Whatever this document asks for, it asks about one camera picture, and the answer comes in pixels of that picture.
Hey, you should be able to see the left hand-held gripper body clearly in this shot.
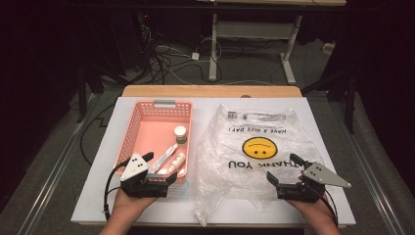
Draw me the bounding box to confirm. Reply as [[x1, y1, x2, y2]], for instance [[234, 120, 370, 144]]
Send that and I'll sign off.
[[119, 153, 169, 199]]

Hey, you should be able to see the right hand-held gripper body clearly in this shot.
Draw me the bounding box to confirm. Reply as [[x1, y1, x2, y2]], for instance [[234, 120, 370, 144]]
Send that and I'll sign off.
[[276, 162, 352, 204]]

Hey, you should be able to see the white ointment tube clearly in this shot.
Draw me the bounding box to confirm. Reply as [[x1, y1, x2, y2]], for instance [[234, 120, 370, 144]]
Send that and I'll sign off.
[[148, 143, 180, 174]]

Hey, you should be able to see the small white bottle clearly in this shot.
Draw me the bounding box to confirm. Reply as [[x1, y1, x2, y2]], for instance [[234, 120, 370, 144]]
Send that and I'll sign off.
[[166, 152, 187, 175]]

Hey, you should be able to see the pink plastic basket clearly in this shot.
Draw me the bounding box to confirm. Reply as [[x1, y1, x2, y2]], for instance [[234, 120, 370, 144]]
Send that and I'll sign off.
[[113, 99, 194, 185]]

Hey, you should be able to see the small white jar green label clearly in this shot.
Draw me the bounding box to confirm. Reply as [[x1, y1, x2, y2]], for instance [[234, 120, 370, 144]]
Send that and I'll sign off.
[[173, 125, 188, 145]]

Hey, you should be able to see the clear plastic bag yellow face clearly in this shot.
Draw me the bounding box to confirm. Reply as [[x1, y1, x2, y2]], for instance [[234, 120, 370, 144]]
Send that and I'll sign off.
[[194, 103, 326, 228]]

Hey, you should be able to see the person's right hand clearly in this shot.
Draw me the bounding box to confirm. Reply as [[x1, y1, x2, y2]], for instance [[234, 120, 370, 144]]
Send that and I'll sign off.
[[286, 195, 338, 227]]

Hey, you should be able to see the person's left hand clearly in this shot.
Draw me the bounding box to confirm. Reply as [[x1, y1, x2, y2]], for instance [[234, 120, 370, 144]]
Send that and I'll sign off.
[[112, 189, 160, 217]]

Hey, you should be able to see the white board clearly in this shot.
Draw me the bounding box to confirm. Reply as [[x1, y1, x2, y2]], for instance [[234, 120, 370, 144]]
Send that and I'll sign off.
[[70, 96, 356, 226]]

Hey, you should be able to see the black stand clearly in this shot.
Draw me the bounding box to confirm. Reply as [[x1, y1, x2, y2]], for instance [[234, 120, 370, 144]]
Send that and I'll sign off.
[[75, 63, 106, 125], [300, 63, 357, 135]]

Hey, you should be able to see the wooden table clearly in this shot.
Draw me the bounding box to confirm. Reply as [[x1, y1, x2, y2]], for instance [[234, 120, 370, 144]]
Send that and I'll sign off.
[[77, 85, 347, 229]]

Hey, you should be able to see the white box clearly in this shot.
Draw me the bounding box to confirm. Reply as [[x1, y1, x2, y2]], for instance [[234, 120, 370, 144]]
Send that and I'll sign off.
[[321, 41, 338, 56]]

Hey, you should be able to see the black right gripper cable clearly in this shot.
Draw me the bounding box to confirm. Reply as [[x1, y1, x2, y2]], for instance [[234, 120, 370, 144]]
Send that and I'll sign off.
[[320, 188, 340, 227]]

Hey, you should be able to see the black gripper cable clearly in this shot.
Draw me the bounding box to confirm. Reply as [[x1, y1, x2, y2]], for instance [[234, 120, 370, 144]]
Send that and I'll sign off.
[[320, 188, 340, 227], [103, 159, 131, 222]]

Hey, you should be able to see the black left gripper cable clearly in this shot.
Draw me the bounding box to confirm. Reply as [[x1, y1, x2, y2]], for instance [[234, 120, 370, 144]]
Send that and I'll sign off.
[[103, 159, 131, 222]]

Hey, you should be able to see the metal floor rail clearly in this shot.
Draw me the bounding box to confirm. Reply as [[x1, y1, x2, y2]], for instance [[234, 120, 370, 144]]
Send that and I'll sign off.
[[17, 93, 101, 235], [327, 97, 406, 235]]

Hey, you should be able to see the black floor cable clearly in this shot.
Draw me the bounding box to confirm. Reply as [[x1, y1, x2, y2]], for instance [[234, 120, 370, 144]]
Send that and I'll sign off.
[[79, 102, 115, 166]]

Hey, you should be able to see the tangle of floor cables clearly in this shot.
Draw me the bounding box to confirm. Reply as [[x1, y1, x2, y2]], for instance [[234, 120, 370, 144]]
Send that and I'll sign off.
[[139, 23, 227, 86]]

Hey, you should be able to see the white desk frame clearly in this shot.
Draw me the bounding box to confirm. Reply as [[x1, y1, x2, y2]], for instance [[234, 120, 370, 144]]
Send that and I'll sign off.
[[195, 0, 347, 86]]

